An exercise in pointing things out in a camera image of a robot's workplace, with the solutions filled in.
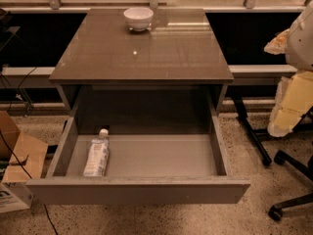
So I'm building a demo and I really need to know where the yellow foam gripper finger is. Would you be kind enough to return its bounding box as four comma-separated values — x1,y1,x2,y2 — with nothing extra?
267,70,313,137
264,29,290,55

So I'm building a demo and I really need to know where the blue-label plastic bottle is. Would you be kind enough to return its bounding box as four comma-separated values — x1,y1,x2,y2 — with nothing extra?
83,128,110,177

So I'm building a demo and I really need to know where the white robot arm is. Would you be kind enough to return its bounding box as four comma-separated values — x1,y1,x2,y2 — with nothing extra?
264,2,313,137

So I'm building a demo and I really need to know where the open grey top drawer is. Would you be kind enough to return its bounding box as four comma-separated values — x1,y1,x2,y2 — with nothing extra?
27,112,249,205

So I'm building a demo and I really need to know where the grey cabinet with glossy top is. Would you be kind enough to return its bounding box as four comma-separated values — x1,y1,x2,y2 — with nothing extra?
50,9,233,134

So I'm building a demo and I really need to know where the long white window bench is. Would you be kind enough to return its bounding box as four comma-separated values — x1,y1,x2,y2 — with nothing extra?
0,65,296,89

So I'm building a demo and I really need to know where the black stand leg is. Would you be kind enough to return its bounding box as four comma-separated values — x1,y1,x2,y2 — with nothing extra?
232,96,272,166

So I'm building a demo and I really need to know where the white ceramic bowl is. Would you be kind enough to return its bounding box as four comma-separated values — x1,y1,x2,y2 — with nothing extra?
123,7,154,31

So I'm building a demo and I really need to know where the brown cardboard box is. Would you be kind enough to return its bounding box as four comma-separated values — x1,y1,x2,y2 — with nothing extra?
0,111,48,183

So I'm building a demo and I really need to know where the white printed box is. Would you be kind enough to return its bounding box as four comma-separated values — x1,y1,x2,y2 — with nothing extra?
0,183,33,213

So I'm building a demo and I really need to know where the black floor cable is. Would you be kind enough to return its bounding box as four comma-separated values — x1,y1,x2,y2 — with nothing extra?
0,129,60,235

